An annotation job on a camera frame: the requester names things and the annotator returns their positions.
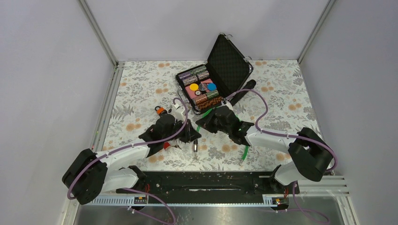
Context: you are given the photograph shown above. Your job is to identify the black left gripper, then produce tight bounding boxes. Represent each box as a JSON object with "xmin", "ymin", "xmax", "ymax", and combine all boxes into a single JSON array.
[{"xmin": 163, "ymin": 117, "xmax": 201, "ymax": 143}]

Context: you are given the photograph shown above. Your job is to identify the orange padlock black shackle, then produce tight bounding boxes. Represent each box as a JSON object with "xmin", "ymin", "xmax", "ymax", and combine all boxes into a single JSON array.
[{"xmin": 155, "ymin": 106, "xmax": 167, "ymax": 116}]

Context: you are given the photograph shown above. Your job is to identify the green cable lock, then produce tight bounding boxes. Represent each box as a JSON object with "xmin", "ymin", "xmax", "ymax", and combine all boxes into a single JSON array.
[{"xmin": 196, "ymin": 109, "xmax": 249, "ymax": 165}]

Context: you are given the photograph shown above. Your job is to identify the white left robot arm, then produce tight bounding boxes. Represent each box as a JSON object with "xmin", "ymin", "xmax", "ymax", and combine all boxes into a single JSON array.
[{"xmin": 62, "ymin": 114, "xmax": 201, "ymax": 205}]

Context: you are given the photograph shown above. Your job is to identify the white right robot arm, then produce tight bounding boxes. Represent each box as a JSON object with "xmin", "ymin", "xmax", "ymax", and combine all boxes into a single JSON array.
[{"xmin": 196, "ymin": 106, "xmax": 334, "ymax": 193}]

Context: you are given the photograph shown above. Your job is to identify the blue round chip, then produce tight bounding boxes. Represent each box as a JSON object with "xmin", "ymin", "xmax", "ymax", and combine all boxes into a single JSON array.
[{"xmin": 207, "ymin": 83, "xmax": 216, "ymax": 91}]

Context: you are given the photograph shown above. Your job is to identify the yellow round chip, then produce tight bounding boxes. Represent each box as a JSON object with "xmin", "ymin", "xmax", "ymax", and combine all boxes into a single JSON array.
[{"xmin": 189, "ymin": 83, "xmax": 199, "ymax": 91}]

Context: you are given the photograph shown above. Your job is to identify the black poker chip case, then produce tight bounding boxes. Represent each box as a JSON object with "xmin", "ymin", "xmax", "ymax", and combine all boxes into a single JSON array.
[{"xmin": 175, "ymin": 33, "xmax": 253, "ymax": 114}]

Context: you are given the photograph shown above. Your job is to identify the black marker orange cap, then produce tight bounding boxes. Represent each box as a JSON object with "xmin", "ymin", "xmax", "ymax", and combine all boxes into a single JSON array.
[{"xmin": 229, "ymin": 79, "xmax": 256, "ymax": 106}]

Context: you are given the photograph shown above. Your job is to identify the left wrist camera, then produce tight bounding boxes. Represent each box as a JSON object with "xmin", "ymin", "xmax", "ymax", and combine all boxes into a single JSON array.
[{"xmin": 170, "ymin": 103, "xmax": 186, "ymax": 121}]

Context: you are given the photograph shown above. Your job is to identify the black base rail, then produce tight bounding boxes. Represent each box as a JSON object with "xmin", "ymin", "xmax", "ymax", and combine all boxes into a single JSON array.
[{"xmin": 132, "ymin": 171, "xmax": 300, "ymax": 204}]

